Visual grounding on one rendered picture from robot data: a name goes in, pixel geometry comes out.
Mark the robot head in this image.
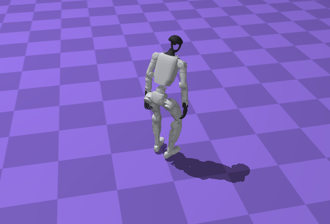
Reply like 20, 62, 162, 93
165, 35, 183, 56

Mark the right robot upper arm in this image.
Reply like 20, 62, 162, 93
177, 59, 187, 89

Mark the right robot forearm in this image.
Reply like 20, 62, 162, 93
181, 82, 189, 106

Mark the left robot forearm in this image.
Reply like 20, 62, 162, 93
145, 75, 153, 92

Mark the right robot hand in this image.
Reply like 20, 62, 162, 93
179, 102, 188, 119

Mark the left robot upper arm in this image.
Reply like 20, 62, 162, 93
146, 52, 160, 78

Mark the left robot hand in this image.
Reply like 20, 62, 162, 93
144, 91, 153, 110

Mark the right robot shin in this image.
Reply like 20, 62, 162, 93
167, 124, 182, 153

